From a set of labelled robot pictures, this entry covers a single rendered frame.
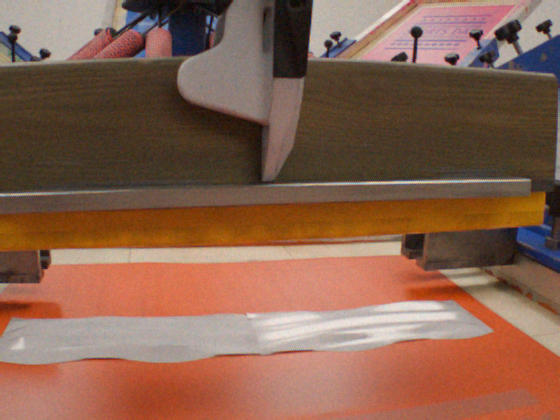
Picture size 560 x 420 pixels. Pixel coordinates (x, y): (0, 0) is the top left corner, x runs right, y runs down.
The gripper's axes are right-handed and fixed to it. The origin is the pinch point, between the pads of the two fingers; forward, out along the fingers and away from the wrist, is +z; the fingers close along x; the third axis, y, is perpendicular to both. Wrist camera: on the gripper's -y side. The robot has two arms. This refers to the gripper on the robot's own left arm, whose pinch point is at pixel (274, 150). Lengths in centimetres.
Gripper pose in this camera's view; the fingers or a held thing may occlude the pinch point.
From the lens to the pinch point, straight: 31.1
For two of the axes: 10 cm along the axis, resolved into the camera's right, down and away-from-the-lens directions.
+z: -0.4, 9.8, 2.0
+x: 2.1, 2.1, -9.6
